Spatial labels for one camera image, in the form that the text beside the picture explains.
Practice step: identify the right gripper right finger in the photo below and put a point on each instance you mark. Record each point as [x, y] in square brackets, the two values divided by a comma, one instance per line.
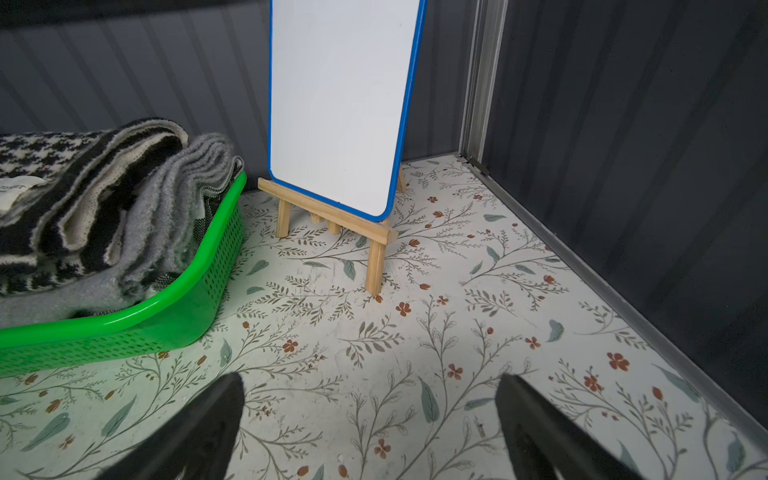
[542, 443]

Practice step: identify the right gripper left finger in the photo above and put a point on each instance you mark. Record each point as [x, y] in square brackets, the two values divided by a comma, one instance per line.
[196, 443]

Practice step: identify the grey scarf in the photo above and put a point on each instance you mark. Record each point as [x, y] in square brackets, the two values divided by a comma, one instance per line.
[158, 238]

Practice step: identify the houndstooth scarf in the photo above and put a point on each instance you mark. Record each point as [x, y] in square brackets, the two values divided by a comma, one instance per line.
[70, 225]

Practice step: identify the green plastic basket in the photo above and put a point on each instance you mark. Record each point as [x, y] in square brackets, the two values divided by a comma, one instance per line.
[174, 318]

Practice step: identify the floral table cloth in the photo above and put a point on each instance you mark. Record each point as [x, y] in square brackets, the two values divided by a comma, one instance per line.
[340, 384]

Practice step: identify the wooden easel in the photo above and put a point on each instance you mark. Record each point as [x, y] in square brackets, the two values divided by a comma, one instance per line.
[380, 234]

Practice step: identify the small whiteboard blue frame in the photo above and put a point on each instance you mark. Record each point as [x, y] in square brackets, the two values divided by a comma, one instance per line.
[341, 79]

